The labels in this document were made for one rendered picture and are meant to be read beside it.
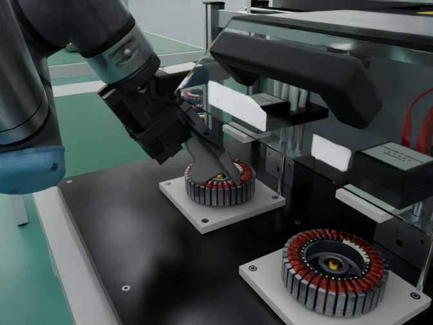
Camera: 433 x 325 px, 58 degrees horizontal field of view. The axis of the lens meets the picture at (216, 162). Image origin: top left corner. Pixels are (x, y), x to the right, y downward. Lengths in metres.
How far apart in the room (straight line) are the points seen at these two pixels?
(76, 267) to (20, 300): 1.16
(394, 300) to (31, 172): 0.39
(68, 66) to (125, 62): 1.40
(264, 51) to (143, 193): 0.48
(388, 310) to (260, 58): 0.33
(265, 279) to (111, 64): 0.30
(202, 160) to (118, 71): 0.16
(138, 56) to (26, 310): 1.32
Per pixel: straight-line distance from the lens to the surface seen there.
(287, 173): 0.67
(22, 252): 1.95
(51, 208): 0.70
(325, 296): 0.42
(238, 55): 0.23
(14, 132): 0.37
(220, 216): 0.57
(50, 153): 0.40
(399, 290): 0.49
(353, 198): 0.44
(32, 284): 1.76
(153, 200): 0.63
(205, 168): 0.52
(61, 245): 0.61
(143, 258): 0.52
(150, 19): 5.34
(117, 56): 0.46
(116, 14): 0.46
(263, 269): 0.48
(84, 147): 0.91
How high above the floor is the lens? 1.09
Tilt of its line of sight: 26 degrees down
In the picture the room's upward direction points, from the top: straight up
